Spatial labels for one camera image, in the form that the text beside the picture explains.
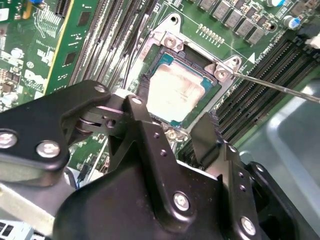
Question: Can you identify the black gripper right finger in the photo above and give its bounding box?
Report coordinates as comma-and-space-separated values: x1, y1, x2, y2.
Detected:
192, 112, 310, 240

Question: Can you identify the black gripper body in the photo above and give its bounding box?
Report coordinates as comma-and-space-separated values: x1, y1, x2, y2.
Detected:
53, 159, 235, 240

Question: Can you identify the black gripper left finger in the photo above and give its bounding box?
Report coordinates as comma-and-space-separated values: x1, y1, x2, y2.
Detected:
0, 73, 200, 227

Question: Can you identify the metal locking lever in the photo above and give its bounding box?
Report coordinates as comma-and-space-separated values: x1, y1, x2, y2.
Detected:
231, 70, 320, 104
122, 13, 150, 86

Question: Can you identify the silver CPU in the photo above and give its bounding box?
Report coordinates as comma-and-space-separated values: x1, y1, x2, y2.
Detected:
144, 53, 222, 128

